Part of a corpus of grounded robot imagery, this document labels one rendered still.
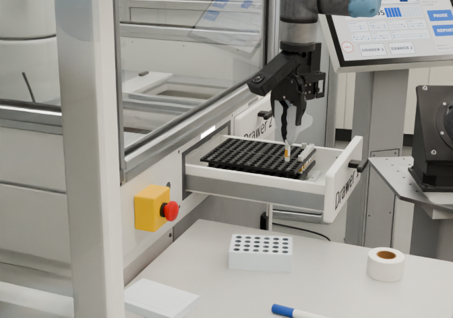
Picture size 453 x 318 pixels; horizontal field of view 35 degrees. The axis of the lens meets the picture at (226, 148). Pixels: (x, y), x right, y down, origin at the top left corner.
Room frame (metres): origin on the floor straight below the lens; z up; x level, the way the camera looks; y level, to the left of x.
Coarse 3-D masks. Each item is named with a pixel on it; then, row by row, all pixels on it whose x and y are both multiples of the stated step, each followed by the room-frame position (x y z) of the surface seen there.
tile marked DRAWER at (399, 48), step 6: (390, 42) 2.40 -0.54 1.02; (396, 42) 2.40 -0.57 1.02; (402, 42) 2.41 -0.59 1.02; (408, 42) 2.42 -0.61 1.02; (390, 48) 2.38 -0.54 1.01; (396, 48) 2.39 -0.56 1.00; (402, 48) 2.40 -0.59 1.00; (408, 48) 2.40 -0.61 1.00; (414, 48) 2.41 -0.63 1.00; (396, 54) 2.37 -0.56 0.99; (402, 54) 2.38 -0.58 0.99
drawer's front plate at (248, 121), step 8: (256, 104) 1.92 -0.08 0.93; (264, 104) 1.95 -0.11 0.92; (248, 112) 1.84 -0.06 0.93; (256, 112) 1.89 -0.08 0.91; (240, 120) 1.78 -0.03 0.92; (248, 120) 1.83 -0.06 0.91; (256, 120) 1.89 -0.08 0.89; (264, 120) 1.96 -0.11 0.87; (272, 120) 2.03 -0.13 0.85; (240, 128) 1.78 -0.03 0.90; (248, 128) 1.83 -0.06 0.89; (256, 128) 1.89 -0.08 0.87; (264, 128) 1.96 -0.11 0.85; (272, 128) 2.03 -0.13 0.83; (240, 136) 1.78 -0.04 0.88; (248, 136) 1.83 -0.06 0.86; (264, 136) 1.96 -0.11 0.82
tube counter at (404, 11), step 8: (384, 8) 2.49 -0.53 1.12; (392, 8) 2.50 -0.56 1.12; (400, 8) 2.50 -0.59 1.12; (408, 8) 2.51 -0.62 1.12; (416, 8) 2.52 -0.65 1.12; (376, 16) 2.45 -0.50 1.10; (384, 16) 2.46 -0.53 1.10; (392, 16) 2.47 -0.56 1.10; (400, 16) 2.48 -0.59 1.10; (408, 16) 2.49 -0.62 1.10; (416, 16) 2.50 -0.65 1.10
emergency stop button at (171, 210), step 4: (168, 204) 1.29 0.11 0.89; (172, 204) 1.29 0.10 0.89; (176, 204) 1.30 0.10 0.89; (164, 208) 1.29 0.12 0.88; (168, 208) 1.28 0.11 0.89; (172, 208) 1.28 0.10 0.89; (176, 208) 1.29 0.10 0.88; (164, 212) 1.29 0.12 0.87; (168, 212) 1.28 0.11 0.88; (172, 212) 1.28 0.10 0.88; (176, 212) 1.29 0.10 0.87; (168, 216) 1.28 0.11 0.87; (172, 216) 1.28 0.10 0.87; (176, 216) 1.29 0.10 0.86; (168, 220) 1.28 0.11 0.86; (172, 220) 1.28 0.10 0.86
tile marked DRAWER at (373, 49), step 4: (360, 44) 2.36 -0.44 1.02; (364, 44) 2.36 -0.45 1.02; (368, 44) 2.37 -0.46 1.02; (372, 44) 2.37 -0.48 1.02; (376, 44) 2.38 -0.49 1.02; (380, 44) 2.38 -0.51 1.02; (360, 48) 2.35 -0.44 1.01; (364, 48) 2.36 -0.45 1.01; (368, 48) 2.36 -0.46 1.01; (372, 48) 2.36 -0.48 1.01; (376, 48) 2.37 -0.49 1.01; (380, 48) 2.37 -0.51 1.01; (384, 48) 2.38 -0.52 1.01; (364, 52) 2.34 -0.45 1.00; (368, 52) 2.35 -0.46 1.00; (372, 52) 2.35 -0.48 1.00; (376, 52) 2.36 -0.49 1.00; (380, 52) 2.36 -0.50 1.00; (384, 52) 2.37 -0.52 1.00; (364, 56) 2.33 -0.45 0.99; (368, 56) 2.34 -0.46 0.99; (372, 56) 2.34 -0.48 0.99
